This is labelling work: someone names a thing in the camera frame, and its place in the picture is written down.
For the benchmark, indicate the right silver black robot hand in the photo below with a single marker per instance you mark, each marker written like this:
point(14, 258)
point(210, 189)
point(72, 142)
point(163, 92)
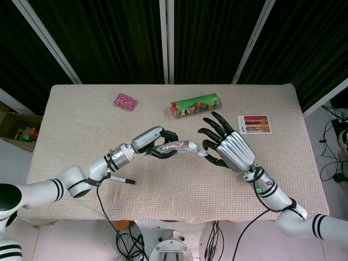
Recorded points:
point(236, 149)

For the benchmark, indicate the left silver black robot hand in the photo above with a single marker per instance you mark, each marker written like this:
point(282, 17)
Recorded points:
point(145, 138)

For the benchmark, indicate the white tube with cap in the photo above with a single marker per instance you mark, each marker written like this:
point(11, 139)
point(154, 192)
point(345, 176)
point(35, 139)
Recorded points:
point(185, 145)

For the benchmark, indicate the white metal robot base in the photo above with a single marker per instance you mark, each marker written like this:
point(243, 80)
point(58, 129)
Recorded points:
point(171, 244)

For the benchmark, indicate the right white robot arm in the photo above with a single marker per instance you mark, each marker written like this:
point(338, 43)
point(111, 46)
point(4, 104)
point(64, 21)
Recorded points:
point(274, 195)

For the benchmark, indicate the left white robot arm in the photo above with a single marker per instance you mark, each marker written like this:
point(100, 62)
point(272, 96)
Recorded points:
point(40, 190)

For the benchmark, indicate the red printed card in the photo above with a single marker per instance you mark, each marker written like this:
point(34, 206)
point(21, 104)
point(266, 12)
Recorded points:
point(255, 124)

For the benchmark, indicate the pink patterned packet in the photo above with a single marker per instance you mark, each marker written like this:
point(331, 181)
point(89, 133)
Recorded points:
point(125, 101)

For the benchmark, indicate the green printed cylinder can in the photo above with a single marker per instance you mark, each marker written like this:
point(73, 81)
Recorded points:
point(194, 106)

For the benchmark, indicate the beige woven tablecloth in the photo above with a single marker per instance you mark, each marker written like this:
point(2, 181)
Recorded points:
point(190, 190)

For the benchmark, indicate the orange box under table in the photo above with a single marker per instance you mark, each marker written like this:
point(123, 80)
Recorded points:
point(122, 224)

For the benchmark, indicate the dark green curtain panel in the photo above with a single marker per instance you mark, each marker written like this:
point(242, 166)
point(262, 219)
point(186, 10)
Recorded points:
point(108, 40)
point(312, 49)
point(212, 40)
point(16, 54)

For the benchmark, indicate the white rounded helmet-like object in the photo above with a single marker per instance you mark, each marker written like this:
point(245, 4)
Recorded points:
point(344, 141)

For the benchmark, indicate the orange plastic object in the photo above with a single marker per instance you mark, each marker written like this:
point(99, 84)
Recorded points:
point(32, 131)

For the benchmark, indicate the green plastic object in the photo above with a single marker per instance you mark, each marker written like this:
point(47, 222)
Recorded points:
point(27, 137)

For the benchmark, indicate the brown cardboard box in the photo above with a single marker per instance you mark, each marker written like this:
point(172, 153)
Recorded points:
point(11, 119)

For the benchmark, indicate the white aluminium frame post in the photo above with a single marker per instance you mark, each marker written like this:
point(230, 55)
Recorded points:
point(49, 40)
point(166, 40)
point(253, 40)
point(16, 100)
point(326, 98)

